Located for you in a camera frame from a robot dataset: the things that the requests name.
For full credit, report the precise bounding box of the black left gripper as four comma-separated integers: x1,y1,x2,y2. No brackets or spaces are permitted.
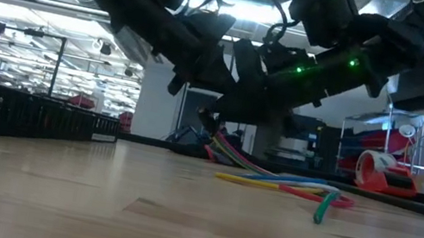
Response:
99,0,253,107

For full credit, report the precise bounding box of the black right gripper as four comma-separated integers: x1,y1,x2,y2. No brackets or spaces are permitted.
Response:
191,26,390,165

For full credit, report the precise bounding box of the black slotted cable raceway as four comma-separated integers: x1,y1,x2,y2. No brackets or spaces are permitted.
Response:
0,76,126,165

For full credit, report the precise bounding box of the black raceway cover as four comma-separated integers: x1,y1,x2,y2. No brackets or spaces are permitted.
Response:
310,177,424,221

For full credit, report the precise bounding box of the black cabinet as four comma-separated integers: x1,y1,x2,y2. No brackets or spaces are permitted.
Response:
273,110,344,175

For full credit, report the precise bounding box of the metal shelf rack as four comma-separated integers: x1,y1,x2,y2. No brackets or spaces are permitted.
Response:
332,97,424,192

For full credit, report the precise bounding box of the orange tape dispenser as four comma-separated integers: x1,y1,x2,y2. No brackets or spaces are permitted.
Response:
351,147,424,201

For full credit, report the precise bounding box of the overhead light bar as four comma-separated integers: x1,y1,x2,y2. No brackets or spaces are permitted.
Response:
0,0,382,75

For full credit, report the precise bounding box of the black metal table frame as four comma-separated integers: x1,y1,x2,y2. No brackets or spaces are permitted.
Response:
114,130,424,208

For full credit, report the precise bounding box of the black background rig frame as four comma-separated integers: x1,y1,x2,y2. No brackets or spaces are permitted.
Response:
0,22,70,98

